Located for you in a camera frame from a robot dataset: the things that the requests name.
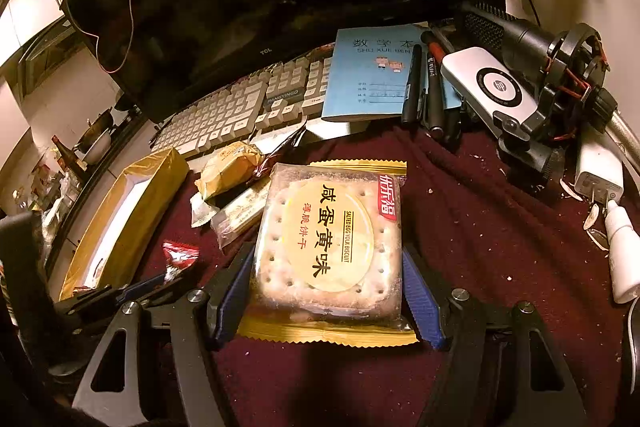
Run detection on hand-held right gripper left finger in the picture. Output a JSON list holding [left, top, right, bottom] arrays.
[[72, 241, 257, 427]]

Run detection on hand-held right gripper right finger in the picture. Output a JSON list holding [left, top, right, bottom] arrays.
[[401, 246, 588, 427]]

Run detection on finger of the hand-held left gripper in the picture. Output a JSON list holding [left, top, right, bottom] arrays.
[[111, 263, 202, 309]]

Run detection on red snack packet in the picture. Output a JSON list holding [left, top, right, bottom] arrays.
[[161, 241, 200, 284]]

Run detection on gold-edged white cardboard box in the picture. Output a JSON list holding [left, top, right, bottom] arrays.
[[57, 147, 190, 303]]

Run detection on yellow biscuit packet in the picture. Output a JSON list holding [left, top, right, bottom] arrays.
[[237, 159, 420, 348]]

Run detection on maroon tablecloth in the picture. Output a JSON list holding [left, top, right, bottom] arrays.
[[135, 122, 640, 427]]

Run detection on pale snack bar packet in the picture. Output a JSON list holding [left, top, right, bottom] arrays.
[[210, 177, 273, 252]]

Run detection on small white snack packet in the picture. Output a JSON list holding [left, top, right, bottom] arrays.
[[189, 193, 221, 228]]

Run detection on dark glass bottle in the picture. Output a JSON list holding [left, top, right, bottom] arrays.
[[51, 134, 76, 174]]

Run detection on kitchen counter cabinets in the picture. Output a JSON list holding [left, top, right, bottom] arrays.
[[42, 104, 166, 288]]

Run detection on yellow cake packet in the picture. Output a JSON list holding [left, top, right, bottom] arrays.
[[194, 141, 265, 200]]

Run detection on metal bowl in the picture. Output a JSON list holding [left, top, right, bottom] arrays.
[[82, 129, 114, 166]]

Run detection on black wok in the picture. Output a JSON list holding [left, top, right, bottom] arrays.
[[75, 107, 115, 148]]

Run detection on dark brown snack packet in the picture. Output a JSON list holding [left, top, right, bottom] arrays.
[[252, 124, 308, 180]]

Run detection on white keyboard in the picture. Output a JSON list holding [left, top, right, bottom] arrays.
[[150, 79, 271, 160]]

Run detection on black marker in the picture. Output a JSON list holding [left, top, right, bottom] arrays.
[[425, 52, 447, 134]]

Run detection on small white bottle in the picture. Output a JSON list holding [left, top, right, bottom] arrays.
[[602, 199, 640, 305]]

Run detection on range hood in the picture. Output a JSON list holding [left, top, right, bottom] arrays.
[[17, 18, 78, 100]]

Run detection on black pen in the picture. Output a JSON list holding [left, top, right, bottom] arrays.
[[401, 43, 425, 126]]

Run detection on dark round object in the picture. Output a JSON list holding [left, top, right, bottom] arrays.
[[620, 307, 640, 398]]

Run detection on white charger plug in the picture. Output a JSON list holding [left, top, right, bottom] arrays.
[[574, 127, 625, 205]]

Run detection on white power bank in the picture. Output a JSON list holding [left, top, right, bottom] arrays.
[[440, 47, 540, 138]]

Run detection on beige and dark keyboard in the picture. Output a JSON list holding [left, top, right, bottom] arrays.
[[252, 52, 335, 132]]

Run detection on blue notebook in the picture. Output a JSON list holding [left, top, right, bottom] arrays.
[[320, 24, 463, 124]]

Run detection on red-tipped pen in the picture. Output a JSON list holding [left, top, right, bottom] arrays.
[[420, 29, 454, 68]]

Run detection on grey metal rod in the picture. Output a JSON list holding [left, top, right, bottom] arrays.
[[607, 107, 640, 178]]

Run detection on black microphone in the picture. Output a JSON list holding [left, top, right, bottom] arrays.
[[462, 3, 556, 68]]

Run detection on black computer monitor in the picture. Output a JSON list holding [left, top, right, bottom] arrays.
[[61, 0, 506, 125]]

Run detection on black shock mount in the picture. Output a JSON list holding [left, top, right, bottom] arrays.
[[497, 23, 620, 195]]

